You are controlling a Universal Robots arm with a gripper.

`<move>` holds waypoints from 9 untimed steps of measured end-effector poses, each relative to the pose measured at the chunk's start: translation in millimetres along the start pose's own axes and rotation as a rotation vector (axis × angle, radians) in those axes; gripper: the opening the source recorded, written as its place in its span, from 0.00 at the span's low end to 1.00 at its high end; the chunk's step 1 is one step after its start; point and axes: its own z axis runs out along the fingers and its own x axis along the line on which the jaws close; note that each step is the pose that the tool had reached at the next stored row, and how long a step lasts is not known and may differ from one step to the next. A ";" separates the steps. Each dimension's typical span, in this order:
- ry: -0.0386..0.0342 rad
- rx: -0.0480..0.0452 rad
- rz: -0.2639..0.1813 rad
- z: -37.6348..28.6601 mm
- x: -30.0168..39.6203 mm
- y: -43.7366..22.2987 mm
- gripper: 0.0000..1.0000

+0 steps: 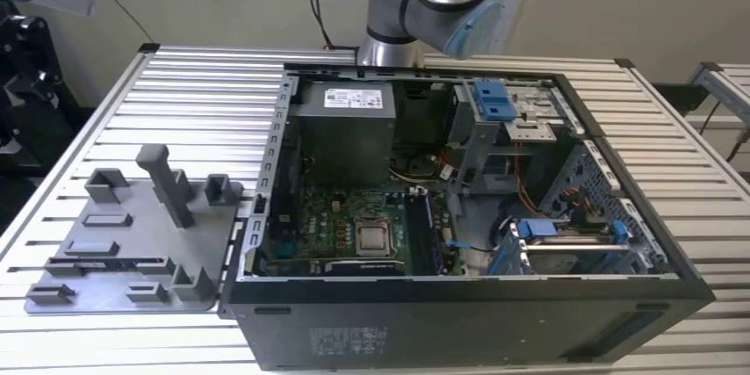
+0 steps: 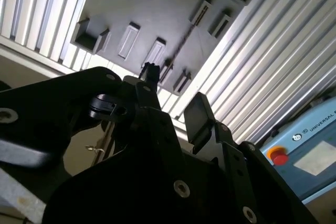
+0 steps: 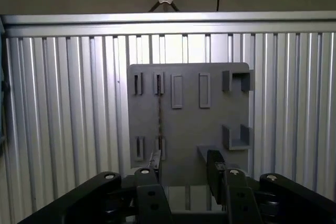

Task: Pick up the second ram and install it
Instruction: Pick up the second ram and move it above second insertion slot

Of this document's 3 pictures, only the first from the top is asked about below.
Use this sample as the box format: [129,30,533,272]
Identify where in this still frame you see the grey metal disk bay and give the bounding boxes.
[489,216,668,278]

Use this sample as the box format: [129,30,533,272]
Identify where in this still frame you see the black PC case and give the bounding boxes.
[217,61,717,371]

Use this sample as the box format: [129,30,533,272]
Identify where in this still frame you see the black CPU socket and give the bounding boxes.
[353,215,396,258]

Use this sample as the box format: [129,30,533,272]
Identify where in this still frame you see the blue drive carrier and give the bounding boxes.
[472,79,517,124]

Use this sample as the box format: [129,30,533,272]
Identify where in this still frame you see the grey metal side table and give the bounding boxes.
[683,61,750,130]

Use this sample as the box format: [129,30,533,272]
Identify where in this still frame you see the black graphics card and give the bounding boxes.
[310,259,409,278]

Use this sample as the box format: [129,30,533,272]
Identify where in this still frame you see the grey plastic parts rack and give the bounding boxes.
[23,144,247,315]

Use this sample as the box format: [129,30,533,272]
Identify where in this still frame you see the grey metal drive cage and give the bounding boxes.
[445,78,582,197]

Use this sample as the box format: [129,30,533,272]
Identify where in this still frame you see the grey power supply unit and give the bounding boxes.
[290,83,400,188]

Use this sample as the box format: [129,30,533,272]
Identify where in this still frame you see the orange wires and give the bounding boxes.
[508,155,541,218]

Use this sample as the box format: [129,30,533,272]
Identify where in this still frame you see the blue disk carrier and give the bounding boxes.
[510,219,634,257]

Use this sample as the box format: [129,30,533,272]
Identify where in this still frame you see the dark RAM stick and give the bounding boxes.
[50,256,178,275]
[421,193,442,275]

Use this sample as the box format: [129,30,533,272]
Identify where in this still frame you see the silver CPU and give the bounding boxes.
[360,226,390,250]

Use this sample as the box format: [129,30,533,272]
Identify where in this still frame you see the green motherboard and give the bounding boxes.
[257,188,470,278]

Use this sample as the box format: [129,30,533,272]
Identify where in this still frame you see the blue tipped black wire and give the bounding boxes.
[446,238,500,254]

